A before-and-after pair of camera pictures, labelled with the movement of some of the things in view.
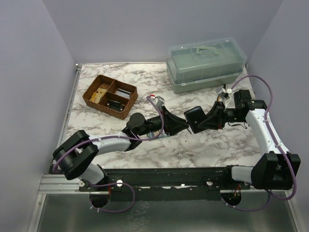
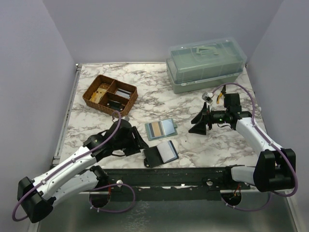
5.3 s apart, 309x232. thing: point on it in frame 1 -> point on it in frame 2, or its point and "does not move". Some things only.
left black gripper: (175, 123) -> (141, 144)
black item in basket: (115, 105) does not move
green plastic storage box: (205, 64) does not move
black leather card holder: (193, 117) -> (161, 153)
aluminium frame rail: (68, 105) does not move
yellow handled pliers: (224, 89) does not move
